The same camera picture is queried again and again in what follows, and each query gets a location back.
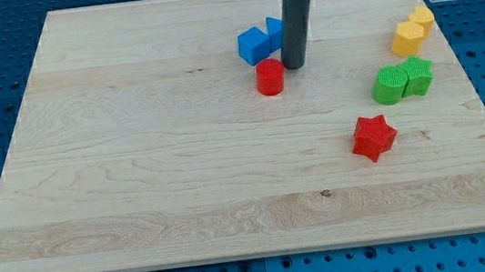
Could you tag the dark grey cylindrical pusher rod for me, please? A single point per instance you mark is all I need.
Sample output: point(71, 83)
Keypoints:
point(295, 15)

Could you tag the blue cube block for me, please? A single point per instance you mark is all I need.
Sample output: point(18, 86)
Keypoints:
point(253, 45)

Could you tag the green cylinder block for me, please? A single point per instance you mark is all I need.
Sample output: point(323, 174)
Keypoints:
point(389, 86)

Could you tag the yellow block at rear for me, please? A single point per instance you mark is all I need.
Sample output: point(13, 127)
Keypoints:
point(422, 16)

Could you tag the yellow hexagon block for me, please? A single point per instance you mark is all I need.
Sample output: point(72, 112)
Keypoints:
point(407, 39)

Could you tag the green star block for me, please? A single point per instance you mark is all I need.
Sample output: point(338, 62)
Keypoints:
point(419, 74)

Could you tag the red star block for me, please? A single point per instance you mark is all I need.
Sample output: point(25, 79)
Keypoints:
point(373, 137)

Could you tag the light wooden board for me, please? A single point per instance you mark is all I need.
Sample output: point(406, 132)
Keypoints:
point(143, 143)

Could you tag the red cylinder block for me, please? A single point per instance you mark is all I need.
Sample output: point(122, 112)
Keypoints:
point(270, 77)

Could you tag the blue block behind rod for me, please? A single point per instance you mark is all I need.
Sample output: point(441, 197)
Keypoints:
point(274, 27)

